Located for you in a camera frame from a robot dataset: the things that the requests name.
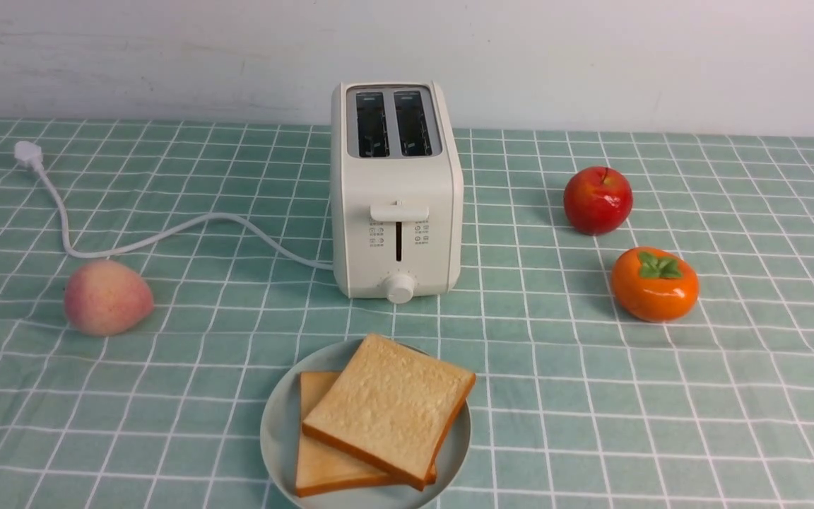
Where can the white two-slot toaster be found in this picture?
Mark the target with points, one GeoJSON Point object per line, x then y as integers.
{"type": "Point", "coordinates": [396, 191]}

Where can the green checked tablecloth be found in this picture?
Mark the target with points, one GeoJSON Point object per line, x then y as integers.
{"type": "Point", "coordinates": [578, 404]}

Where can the light blue round plate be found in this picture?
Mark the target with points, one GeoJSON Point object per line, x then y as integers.
{"type": "Point", "coordinates": [280, 430]}

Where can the pink peach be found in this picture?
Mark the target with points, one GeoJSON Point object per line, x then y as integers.
{"type": "Point", "coordinates": [104, 298]}

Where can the red apple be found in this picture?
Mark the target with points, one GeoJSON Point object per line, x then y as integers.
{"type": "Point", "coordinates": [597, 200]}

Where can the orange persimmon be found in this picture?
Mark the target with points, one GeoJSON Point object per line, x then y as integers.
{"type": "Point", "coordinates": [654, 285]}

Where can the toasted bread slice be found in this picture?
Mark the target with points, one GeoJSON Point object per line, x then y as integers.
{"type": "Point", "coordinates": [391, 407]}
{"type": "Point", "coordinates": [323, 469]}

